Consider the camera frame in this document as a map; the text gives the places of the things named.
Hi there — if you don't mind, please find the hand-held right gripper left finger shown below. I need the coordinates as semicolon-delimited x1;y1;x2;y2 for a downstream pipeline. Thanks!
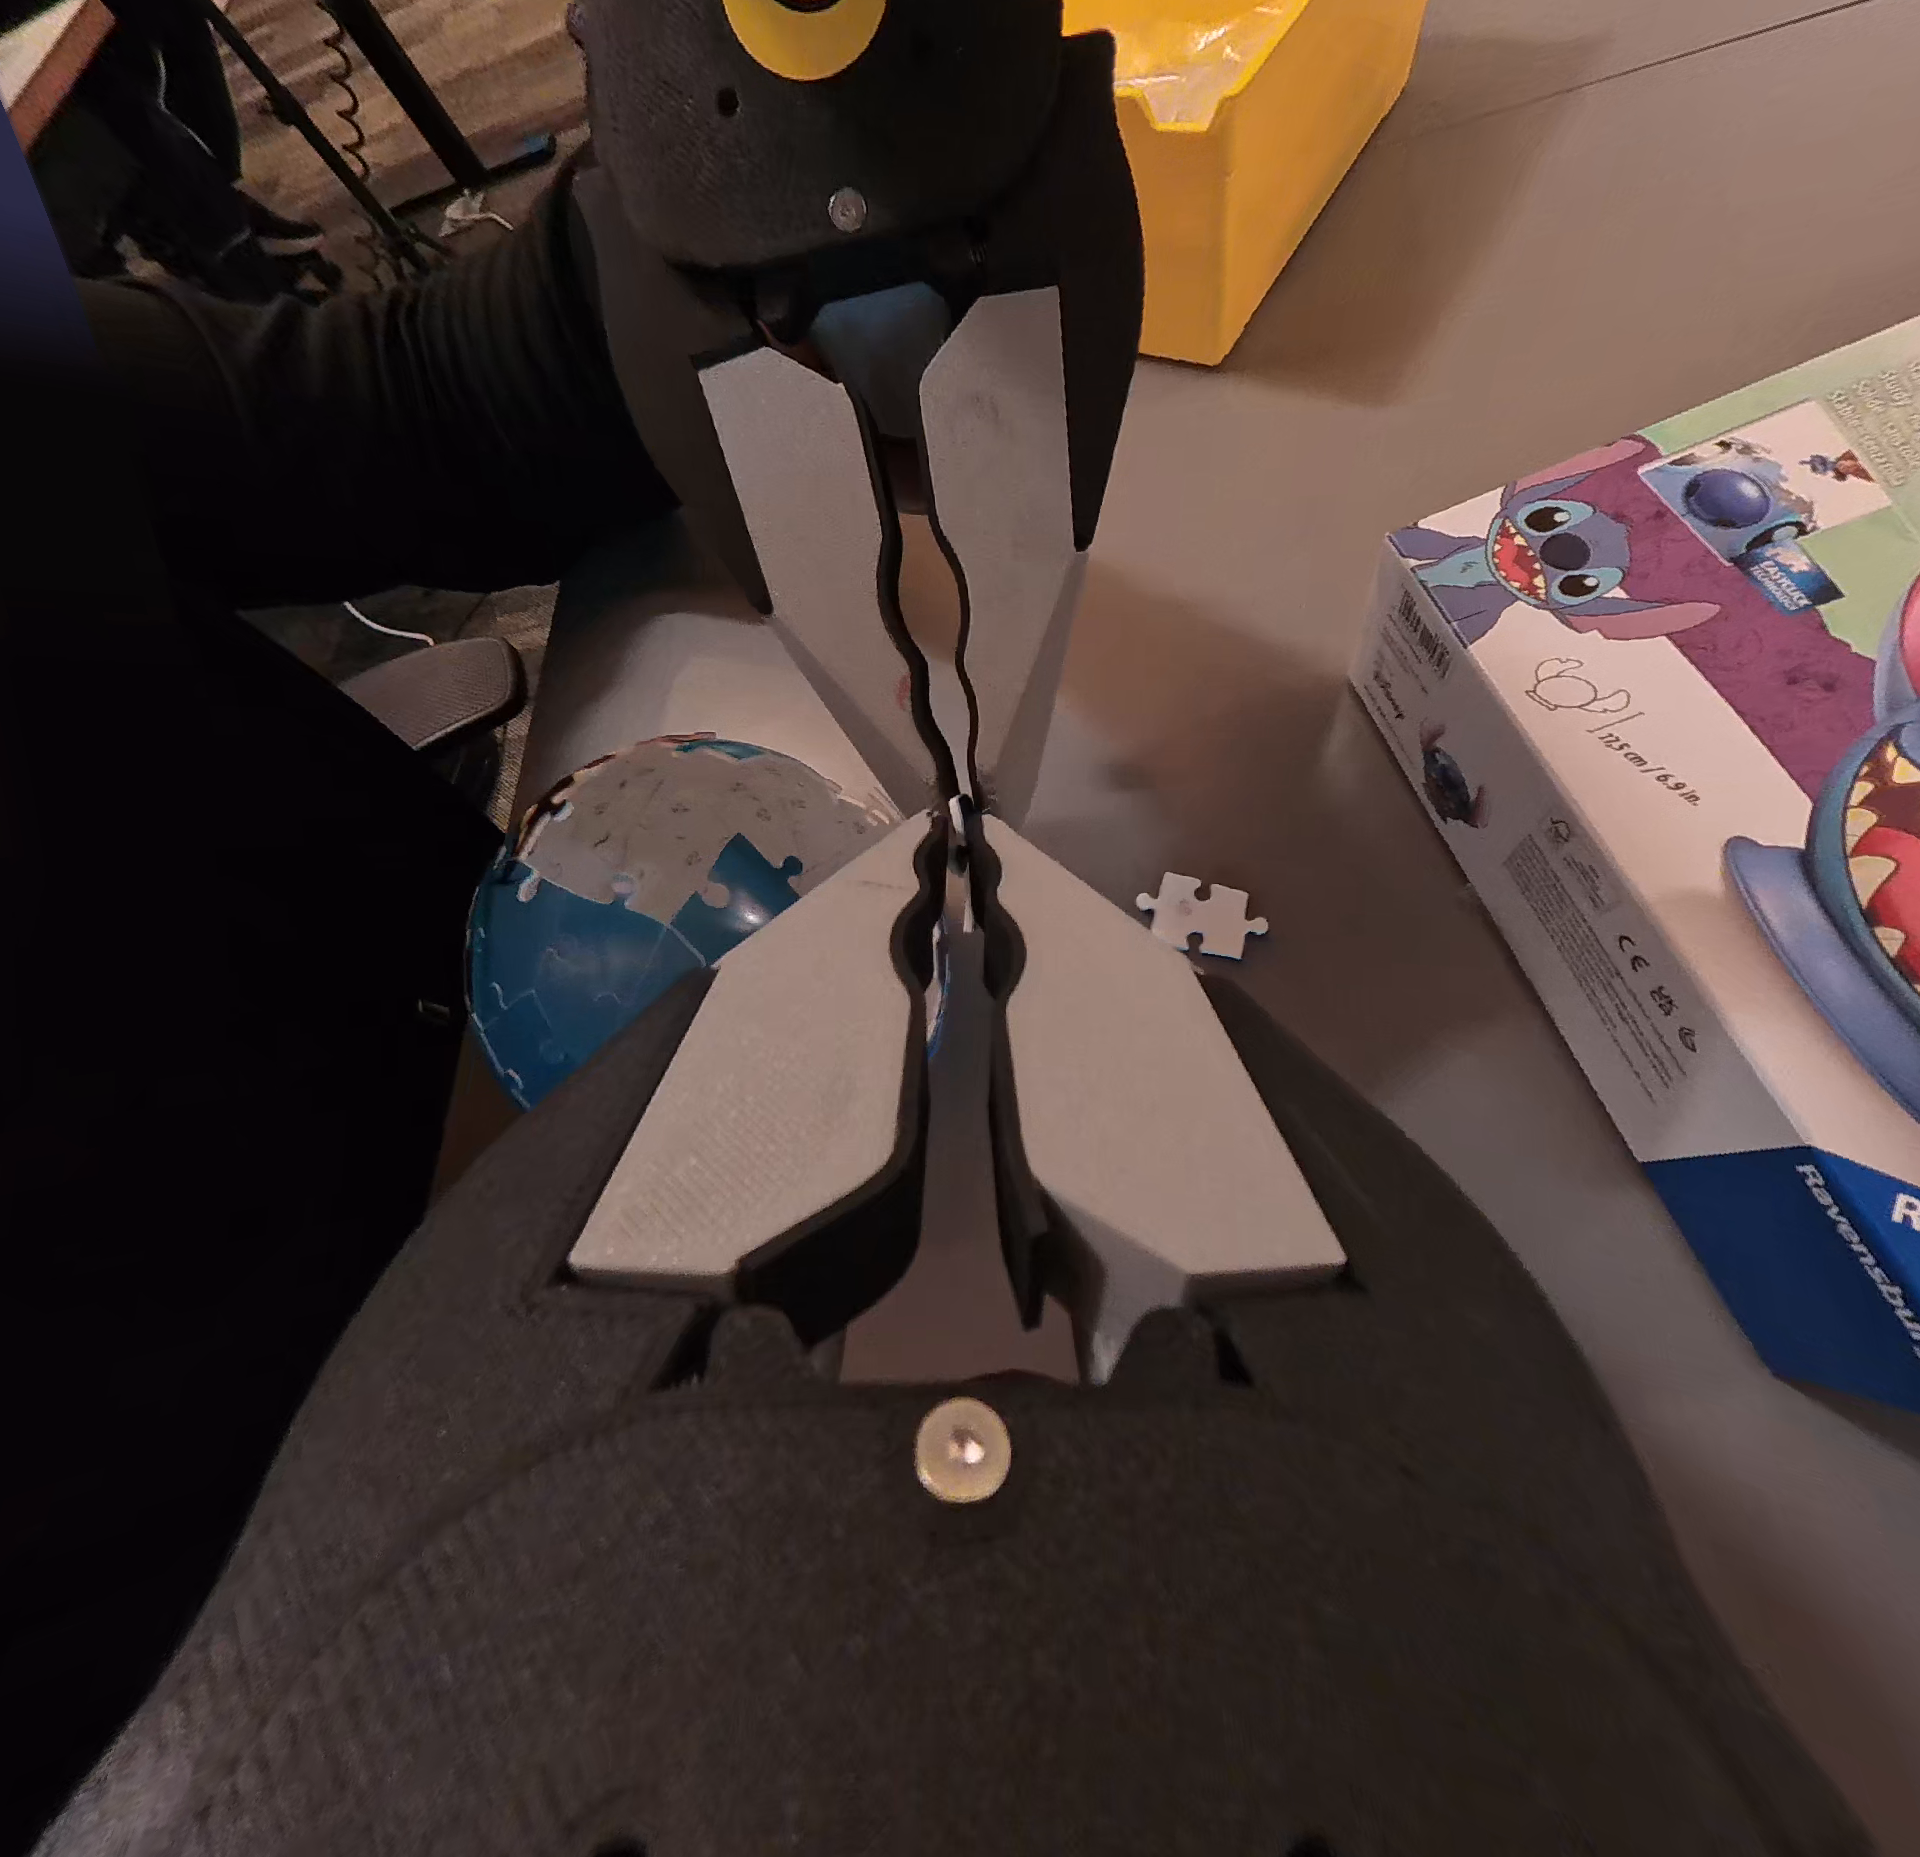
567;812;954;1349

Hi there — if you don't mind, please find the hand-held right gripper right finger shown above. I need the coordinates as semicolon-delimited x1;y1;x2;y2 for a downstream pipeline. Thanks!
967;812;1347;1382

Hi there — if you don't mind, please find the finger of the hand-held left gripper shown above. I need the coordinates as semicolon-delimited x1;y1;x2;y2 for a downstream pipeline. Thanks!
694;343;968;826
914;285;1090;826

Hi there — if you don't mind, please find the blue monster-mouth puzzle ball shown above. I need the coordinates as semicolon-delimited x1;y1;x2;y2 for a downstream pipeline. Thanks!
465;730;948;1113

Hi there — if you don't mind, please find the person's left forearm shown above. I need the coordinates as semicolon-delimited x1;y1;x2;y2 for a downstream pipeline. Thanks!
74;146;695;617

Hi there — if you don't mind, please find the puzzle ball cardboard box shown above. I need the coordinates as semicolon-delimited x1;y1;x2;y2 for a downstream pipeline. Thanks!
1347;318;1920;1419

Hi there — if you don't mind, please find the black office chair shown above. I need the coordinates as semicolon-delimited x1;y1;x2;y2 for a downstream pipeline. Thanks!
336;634;531;762

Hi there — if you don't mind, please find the yellow plastic bin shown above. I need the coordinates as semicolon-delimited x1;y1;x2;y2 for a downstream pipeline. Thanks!
1049;0;1445;368

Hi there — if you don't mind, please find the clear plastic bag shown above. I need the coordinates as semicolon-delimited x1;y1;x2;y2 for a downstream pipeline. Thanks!
1143;0;1280;138

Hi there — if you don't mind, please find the person's dark clothed torso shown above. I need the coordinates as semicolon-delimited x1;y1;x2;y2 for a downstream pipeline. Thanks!
0;537;520;1857

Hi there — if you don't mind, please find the black table frame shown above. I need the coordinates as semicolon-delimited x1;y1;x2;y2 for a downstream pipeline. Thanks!
195;0;499;261

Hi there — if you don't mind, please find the black coiled cable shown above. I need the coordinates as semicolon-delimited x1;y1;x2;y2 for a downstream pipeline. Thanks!
318;0;372;138

